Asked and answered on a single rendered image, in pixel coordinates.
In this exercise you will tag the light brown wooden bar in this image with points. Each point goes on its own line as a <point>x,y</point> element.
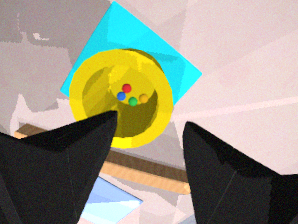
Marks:
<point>130,168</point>

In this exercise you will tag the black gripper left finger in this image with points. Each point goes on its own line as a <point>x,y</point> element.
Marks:
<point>47,178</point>

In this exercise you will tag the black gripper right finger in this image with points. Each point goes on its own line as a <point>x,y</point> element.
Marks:
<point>228,187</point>

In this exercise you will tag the yellow cup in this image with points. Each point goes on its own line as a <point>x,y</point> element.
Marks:
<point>94,88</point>

